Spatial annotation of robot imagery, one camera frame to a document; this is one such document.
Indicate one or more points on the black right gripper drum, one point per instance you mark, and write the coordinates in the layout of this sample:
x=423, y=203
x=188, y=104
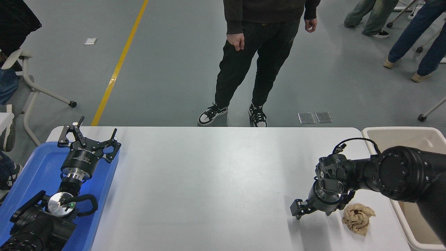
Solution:
x=324, y=205

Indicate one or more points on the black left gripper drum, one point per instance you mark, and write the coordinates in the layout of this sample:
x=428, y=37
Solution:
x=82, y=160

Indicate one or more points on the tan paper ball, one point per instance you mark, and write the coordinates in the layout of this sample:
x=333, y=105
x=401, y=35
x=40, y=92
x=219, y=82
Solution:
x=357, y=218

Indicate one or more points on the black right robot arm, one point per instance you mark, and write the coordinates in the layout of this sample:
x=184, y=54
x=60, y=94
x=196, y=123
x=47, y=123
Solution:
x=397, y=174

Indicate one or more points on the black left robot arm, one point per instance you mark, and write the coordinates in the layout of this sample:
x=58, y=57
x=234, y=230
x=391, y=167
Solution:
x=33, y=226

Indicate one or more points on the person's right hand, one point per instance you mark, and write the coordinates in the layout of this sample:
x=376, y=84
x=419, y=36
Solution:
x=236, y=41

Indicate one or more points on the person's left hand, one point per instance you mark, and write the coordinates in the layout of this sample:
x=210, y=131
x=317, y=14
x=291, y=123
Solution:
x=310, y=25

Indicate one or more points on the blue plastic tray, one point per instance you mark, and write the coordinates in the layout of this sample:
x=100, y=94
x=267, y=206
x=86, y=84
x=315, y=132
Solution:
x=38, y=167

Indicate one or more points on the white desk corner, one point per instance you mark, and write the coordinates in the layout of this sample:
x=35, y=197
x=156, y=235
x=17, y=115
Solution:
x=5, y=122

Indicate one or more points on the metal floor plate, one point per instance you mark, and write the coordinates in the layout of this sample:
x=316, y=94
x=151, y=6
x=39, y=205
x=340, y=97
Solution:
x=324, y=117
x=306, y=118

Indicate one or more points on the large pale plastic bin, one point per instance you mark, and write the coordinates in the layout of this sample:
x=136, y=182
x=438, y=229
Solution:
x=418, y=139

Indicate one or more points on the white chair leg with caster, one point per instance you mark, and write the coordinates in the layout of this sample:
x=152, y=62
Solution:
x=432, y=111
x=420, y=49
x=400, y=14

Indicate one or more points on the person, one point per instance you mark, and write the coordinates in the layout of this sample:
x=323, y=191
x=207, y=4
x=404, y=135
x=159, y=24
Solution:
x=258, y=52
x=414, y=35
x=376, y=14
x=14, y=24

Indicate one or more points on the white power strip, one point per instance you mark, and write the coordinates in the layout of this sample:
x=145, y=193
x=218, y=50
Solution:
x=413, y=14

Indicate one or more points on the white tube frame chair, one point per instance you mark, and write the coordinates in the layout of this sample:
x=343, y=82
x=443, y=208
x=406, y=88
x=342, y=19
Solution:
x=29, y=83

